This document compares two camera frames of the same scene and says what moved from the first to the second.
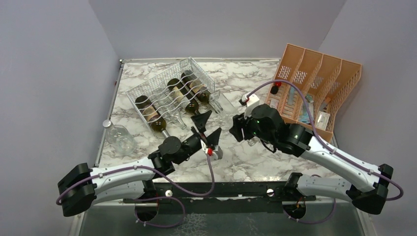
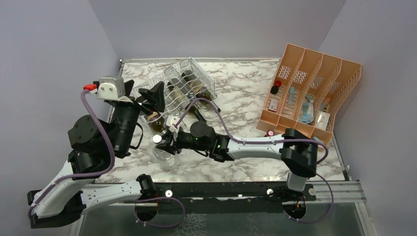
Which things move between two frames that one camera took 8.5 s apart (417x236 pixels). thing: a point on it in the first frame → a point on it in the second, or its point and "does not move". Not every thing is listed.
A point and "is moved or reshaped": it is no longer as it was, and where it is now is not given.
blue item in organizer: [303, 116] does not move
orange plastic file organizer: [307, 87] does not move
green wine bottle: [156, 122] does not move
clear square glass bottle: [224, 108] → [180, 87]
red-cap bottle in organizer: [274, 89] does not move
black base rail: [220, 197] does not move
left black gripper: [200, 121] → [156, 96]
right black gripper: [238, 120] → [170, 148]
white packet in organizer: [322, 120] does not move
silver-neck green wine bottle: [201, 91] does not move
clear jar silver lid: [119, 138] is moved or reshaped
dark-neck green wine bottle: [184, 96] does not move
